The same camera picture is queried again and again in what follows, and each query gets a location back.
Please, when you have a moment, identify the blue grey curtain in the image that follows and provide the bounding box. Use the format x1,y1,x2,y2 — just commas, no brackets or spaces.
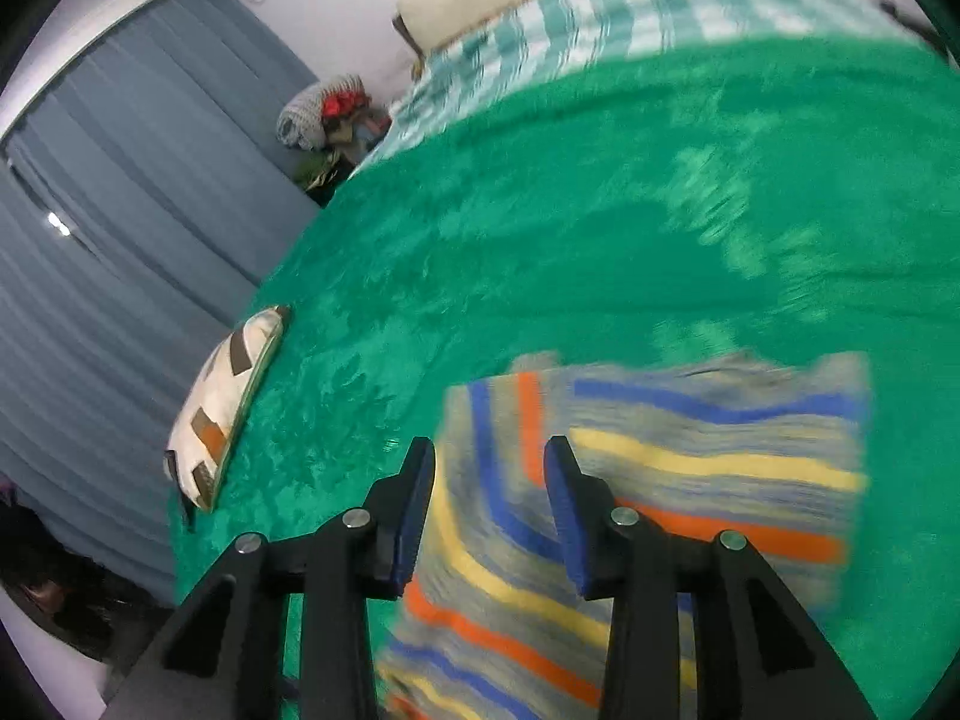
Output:
2,0,316,600

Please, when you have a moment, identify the green plaid sheet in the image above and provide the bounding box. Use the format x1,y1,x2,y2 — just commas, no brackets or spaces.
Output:
366,0,911,164

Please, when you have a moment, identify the pile of clothes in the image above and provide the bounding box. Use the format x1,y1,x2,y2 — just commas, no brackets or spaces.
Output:
275,75,392,208

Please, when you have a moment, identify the green bedspread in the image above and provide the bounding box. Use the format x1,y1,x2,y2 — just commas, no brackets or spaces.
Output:
171,37,958,718

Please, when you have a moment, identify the patterned white brown pillow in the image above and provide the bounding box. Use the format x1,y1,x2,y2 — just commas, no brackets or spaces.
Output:
164,305,291,514

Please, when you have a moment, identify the striped knit sweater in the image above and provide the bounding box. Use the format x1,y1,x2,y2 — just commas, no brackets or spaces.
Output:
377,351,871,718

